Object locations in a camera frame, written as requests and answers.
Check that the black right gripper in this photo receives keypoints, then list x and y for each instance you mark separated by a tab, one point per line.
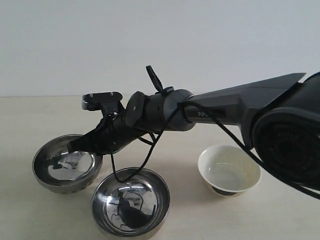
105	139

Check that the ribbed stainless steel bowl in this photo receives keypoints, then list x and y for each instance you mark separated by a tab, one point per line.
62	172

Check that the smooth stainless steel bowl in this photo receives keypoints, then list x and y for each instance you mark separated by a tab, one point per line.
135	209

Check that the white ceramic bowl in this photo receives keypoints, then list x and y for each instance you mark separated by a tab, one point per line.
227	170

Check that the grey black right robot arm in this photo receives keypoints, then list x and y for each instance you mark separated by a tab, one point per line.
278	117

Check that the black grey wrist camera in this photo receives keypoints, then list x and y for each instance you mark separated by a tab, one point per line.
107	102

